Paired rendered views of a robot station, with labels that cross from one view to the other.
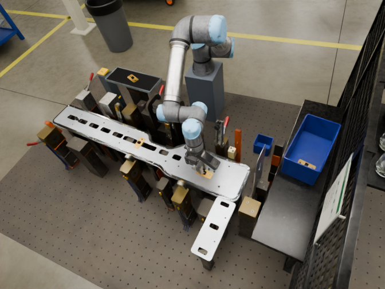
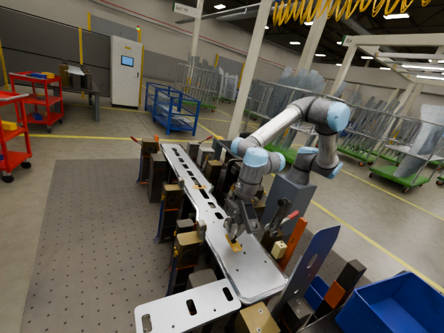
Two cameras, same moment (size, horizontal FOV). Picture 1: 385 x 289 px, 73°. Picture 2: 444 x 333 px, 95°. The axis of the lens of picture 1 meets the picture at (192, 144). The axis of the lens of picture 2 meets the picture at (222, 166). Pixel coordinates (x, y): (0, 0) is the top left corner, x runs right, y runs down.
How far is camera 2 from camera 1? 0.61 m
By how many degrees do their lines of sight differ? 33
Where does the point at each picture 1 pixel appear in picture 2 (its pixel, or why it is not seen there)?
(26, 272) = (32, 240)
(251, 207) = (261, 323)
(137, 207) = (146, 242)
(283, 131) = not seen: hidden behind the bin
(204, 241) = (161, 312)
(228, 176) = (257, 270)
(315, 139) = (410, 322)
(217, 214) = (209, 296)
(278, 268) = not seen: outside the picture
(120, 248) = (92, 260)
